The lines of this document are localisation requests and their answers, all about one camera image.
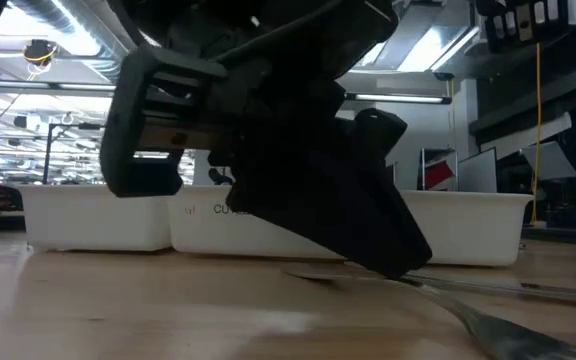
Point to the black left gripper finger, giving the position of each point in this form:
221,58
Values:
378,132
308,190

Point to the white cutlery organizer tray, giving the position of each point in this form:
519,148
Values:
93,217

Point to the silver table knife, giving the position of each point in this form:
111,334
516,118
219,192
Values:
568,295

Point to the silver fork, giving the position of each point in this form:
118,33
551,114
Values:
518,340

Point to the long ceiling light bar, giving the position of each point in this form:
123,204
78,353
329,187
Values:
398,98

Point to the red and white panel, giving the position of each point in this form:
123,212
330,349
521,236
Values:
438,175

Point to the grey tilted panel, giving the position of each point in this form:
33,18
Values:
550,162

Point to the black security camera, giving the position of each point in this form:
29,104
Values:
443,76

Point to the silver ventilation duct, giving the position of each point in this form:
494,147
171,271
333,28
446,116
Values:
93,30

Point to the black rig frame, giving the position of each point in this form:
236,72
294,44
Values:
88,126

